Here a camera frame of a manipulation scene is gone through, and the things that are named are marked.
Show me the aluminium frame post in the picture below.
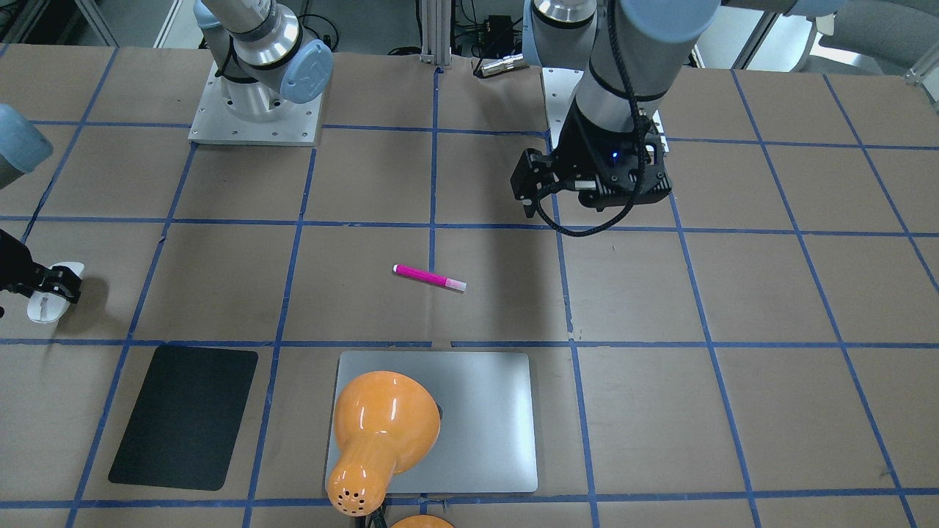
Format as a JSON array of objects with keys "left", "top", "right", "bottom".
[{"left": 416, "top": 1, "right": 453, "bottom": 70}]

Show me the orange desk lamp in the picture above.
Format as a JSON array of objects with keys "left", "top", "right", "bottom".
[{"left": 325, "top": 370, "right": 442, "bottom": 527}]

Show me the black mousepad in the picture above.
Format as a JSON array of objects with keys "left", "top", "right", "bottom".
[{"left": 108, "top": 345, "right": 259, "bottom": 491}]

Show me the white computer mouse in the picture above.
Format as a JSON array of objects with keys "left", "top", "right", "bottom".
[{"left": 26, "top": 261, "right": 85, "bottom": 324}]

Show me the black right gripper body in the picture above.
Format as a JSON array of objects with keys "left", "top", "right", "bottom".
[{"left": 1, "top": 230, "right": 36, "bottom": 298}]

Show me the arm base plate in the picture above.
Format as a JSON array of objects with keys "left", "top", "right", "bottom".
[
  {"left": 188, "top": 64, "right": 324, "bottom": 147},
  {"left": 541, "top": 67, "right": 668, "bottom": 157}
]

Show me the pink marker pen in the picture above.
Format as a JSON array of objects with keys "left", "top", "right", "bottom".
[{"left": 392, "top": 263, "right": 467, "bottom": 292}]

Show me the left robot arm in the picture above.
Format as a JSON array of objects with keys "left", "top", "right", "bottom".
[{"left": 510, "top": 1, "right": 723, "bottom": 218}]

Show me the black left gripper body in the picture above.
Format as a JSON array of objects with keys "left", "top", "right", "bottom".
[{"left": 550, "top": 103, "right": 672, "bottom": 211}]

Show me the silver apple laptop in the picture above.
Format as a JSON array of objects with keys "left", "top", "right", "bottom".
[{"left": 336, "top": 350, "right": 538, "bottom": 495}]

